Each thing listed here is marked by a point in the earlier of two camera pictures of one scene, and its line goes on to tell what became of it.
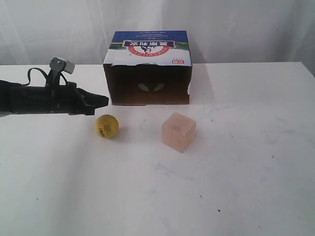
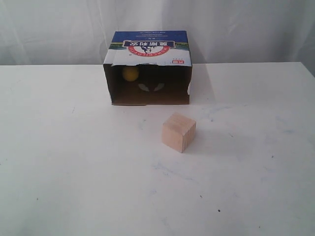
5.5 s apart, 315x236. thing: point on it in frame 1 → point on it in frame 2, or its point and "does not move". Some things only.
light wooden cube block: (178, 132) does not move
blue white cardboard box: (148, 67) does not move
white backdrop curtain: (33, 32) does not move
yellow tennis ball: (107, 126) → (130, 73)
